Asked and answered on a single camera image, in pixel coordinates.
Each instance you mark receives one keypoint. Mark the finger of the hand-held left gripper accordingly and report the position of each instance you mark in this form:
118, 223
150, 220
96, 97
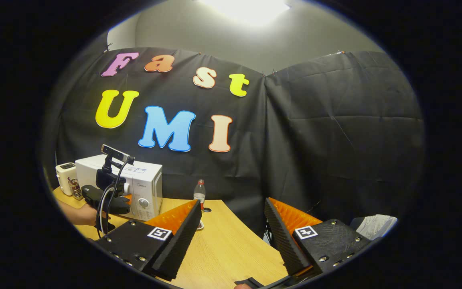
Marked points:
120, 208

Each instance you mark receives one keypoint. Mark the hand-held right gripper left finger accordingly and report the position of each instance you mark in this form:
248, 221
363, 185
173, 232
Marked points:
183, 241

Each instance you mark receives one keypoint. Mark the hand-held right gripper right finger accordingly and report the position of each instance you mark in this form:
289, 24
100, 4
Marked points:
285, 241

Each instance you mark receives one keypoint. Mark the white microwave oven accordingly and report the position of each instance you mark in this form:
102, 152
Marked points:
146, 180

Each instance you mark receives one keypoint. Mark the clear holder with brown sachets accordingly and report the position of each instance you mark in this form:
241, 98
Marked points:
74, 188

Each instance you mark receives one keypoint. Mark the white toaster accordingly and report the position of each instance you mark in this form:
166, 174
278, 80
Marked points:
65, 178

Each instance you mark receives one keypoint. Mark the clear bottle with red label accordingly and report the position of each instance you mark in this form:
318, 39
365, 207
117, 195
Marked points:
199, 196

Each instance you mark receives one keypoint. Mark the light grey fabric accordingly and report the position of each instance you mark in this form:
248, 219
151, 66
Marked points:
375, 225

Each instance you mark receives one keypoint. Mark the black backdrop cloth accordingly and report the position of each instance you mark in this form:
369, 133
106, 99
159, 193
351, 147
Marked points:
315, 140

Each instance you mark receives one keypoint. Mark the large ceiling light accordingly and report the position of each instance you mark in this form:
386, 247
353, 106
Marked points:
247, 10

